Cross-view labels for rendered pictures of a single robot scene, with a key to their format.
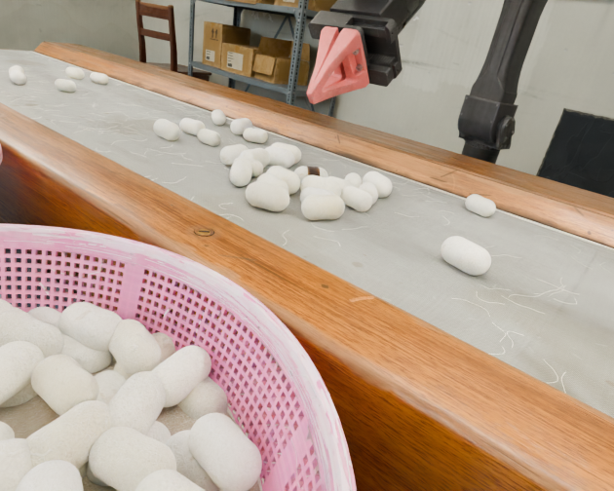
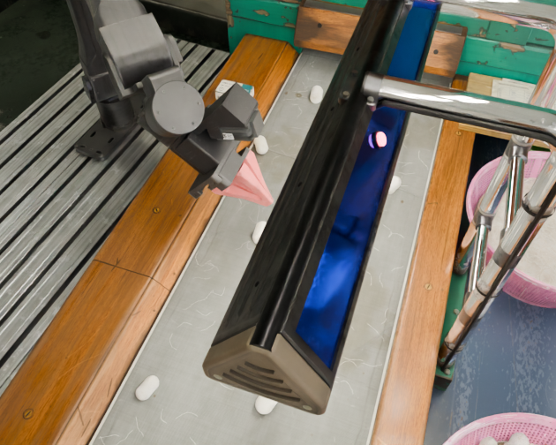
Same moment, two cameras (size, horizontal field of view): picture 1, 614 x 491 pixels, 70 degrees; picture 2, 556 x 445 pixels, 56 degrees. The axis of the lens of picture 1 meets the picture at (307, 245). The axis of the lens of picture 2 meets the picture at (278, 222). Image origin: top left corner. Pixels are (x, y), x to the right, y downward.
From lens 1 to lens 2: 0.60 m
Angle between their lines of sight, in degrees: 79
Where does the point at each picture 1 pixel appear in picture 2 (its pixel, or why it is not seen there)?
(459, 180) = (91, 406)
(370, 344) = (411, 431)
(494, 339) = (337, 384)
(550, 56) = not seen: outside the picture
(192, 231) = not seen: outside the picture
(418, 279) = (300, 426)
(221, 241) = not seen: outside the picture
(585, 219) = (144, 310)
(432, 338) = (391, 409)
